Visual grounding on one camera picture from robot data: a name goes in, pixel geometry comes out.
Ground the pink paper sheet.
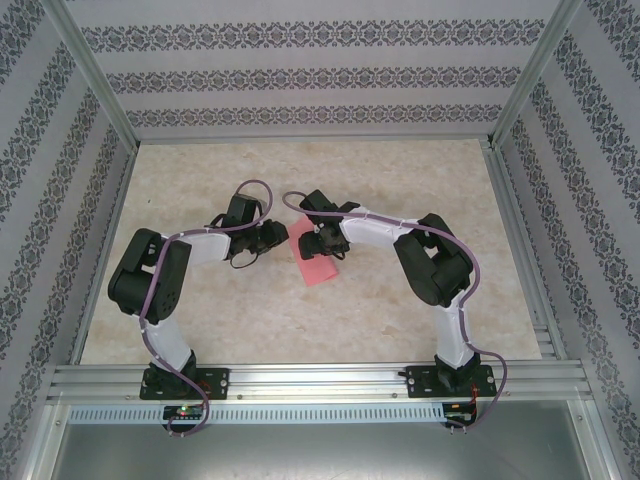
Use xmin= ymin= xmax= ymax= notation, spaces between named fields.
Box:
xmin=288 ymin=215 xmax=341 ymax=289

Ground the grey sheet metal tray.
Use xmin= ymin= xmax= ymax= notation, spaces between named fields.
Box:
xmin=49 ymin=423 xmax=601 ymax=480

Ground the right circuit board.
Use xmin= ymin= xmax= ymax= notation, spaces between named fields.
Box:
xmin=446 ymin=402 xmax=476 ymax=424

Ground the thin black left camera cable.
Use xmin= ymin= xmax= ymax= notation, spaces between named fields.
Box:
xmin=230 ymin=247 xmax=262 ymax=271

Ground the aluminium mounting rail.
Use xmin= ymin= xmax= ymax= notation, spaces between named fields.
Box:
xmin=47 ymin=362 xmax=596 ymax=404

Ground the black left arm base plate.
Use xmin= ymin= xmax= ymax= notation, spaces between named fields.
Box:
xmin=139 ymin=367 xmax=231 ymax=401

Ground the aluminium side rail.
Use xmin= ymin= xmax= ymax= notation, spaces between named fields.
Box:
xmin=69 ymin=144 xmax=139 ymax=365
xmin=482 ymin=142 xmax=569 ymax=362

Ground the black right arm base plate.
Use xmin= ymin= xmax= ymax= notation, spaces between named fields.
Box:
xmin=405 ymin=364 xmax=496 ymax=400

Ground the slotted grey cable duct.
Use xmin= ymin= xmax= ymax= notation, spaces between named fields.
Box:
xmin=67 ymin=402 xmax=446 ymax=426

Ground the aluminium frame post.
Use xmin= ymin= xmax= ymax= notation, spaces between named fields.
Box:
xmin=47 ymin=0 xmax=140 ymax=147
xmin=490 ymin=0 xmax=585 ymax=147

